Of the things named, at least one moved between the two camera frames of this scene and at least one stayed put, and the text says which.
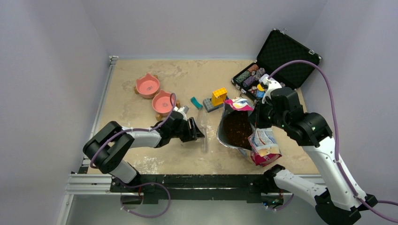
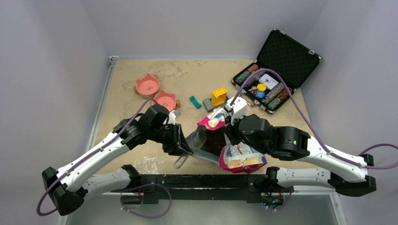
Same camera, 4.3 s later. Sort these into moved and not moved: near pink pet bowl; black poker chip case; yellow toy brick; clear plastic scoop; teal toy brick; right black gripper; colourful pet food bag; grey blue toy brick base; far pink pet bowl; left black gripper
Moved: left black gripper; right black gripper; colourful pet food bag; clear plastic scoop
Not moved: far pink pet bowl; black poker chip case; grey blue toy brick base; yellow toy brick; teal toy brick; near pink pet bowl
